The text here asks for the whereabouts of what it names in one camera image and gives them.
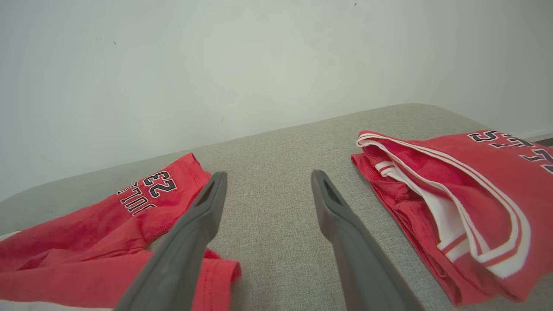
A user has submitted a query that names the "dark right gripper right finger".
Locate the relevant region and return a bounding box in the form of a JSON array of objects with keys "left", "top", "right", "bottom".
[{"left": 311, "top": 170, "right": 426, "bottom": 311}]

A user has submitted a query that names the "red t-shirt with number print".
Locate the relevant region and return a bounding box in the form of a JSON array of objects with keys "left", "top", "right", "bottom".
[{"left": 0, "top": 152, "right": 242, "bottom": 311}]

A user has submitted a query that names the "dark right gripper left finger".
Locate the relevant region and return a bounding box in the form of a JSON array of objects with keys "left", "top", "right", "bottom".
[{"left": 113, "top": 171, "right": 228, "bottom": 311}]

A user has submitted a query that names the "white wall baseboard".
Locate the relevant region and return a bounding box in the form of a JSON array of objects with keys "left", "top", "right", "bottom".
[{"left": 516, "top": 127, "right": 553, "bottom": 147}]

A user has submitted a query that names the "red garment with white stripes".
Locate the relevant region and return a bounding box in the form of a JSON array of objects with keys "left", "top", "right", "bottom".
[{"left": 351, "top": 130, "right": 553, "bottom": 307}]

